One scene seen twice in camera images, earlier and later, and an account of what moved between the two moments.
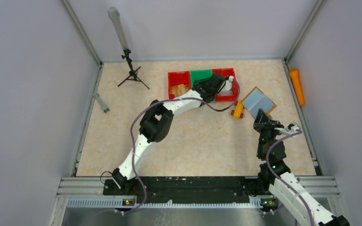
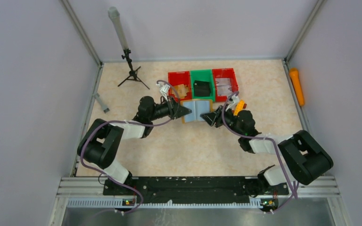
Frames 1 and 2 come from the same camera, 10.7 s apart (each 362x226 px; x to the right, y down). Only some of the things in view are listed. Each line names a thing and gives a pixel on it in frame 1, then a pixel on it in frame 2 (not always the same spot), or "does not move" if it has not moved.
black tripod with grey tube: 114,12 does not move
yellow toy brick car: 238,112 does not move
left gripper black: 218,81 → 173,108
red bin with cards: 227,72 does not move
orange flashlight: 293,72 does not move
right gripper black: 262,124 → 217,117
